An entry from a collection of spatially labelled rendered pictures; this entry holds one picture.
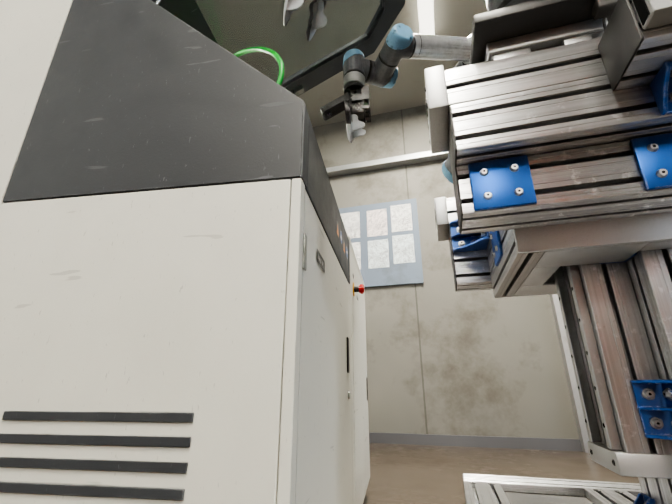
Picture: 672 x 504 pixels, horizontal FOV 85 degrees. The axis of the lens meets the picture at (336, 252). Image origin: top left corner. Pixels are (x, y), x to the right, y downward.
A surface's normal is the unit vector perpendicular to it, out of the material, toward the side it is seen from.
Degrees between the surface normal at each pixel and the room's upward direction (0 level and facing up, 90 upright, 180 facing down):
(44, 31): 90
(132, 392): 90
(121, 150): 90
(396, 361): 90
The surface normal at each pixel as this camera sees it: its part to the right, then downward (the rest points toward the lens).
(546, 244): -0.28, -0.32
